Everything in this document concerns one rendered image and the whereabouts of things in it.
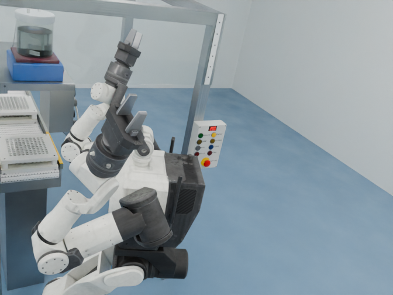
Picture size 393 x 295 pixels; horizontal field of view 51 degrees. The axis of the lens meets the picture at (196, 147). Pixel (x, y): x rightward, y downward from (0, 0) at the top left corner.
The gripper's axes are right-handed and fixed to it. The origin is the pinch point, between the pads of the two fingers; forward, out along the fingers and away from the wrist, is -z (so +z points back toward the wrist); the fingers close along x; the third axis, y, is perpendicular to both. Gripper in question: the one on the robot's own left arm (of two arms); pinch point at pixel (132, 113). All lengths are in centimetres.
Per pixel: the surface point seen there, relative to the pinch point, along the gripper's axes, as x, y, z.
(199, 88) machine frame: 61, 88, 43
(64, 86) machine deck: 73, 27, 57
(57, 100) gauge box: 70, 25, 64
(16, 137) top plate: 83, 20, 102
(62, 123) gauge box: 66, 29, 73
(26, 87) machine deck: 74, 12, 61
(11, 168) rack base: 63, 13, 99
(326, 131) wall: 113, 395, 137
